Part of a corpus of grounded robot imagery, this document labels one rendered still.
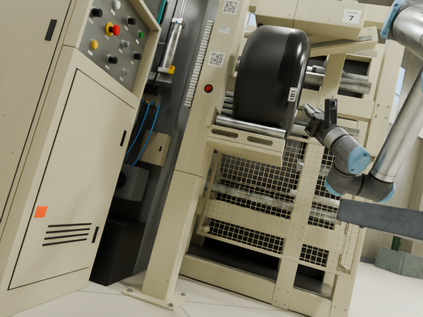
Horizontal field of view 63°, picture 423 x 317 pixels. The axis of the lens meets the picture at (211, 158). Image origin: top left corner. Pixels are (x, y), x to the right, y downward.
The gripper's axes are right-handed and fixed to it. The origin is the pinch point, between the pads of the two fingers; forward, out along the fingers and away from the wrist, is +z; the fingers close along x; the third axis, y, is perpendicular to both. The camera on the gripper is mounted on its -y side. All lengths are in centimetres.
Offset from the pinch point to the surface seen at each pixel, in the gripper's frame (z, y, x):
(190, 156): 23, 44, -35
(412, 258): 78, 385, 502
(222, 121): 21.7, 22.5, -23.5
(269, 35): 33.4, -15.4, -4.9
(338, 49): 56, -3, 64
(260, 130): 9.4, 19.8, -9.8
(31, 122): 7, 11, -103
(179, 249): -7, 76, -45
